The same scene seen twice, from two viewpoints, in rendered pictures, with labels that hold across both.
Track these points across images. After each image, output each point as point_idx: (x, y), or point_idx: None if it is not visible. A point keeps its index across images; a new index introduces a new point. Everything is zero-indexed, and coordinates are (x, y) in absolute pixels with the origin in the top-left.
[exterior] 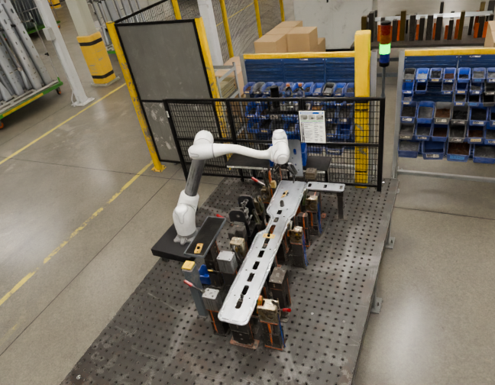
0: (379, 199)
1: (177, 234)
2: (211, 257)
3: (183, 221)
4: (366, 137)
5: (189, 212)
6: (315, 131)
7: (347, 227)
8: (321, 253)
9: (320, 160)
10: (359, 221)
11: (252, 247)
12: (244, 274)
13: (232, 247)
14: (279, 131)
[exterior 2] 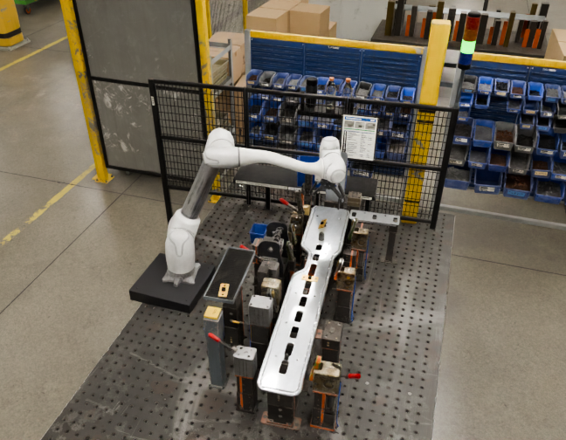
0: (433, 239)
1: (167, 271)
2: (234, 304)
3: (182, 252)
4: (426, 157)
5: (190, 241)
6: (361, 144)
7: (397, 272)
8: (369, 305)
9: (363, 183)
10: (412, 266)
11: (289, 292)
12: (285, 328)
13: (268, 290)
14: (332, 139)
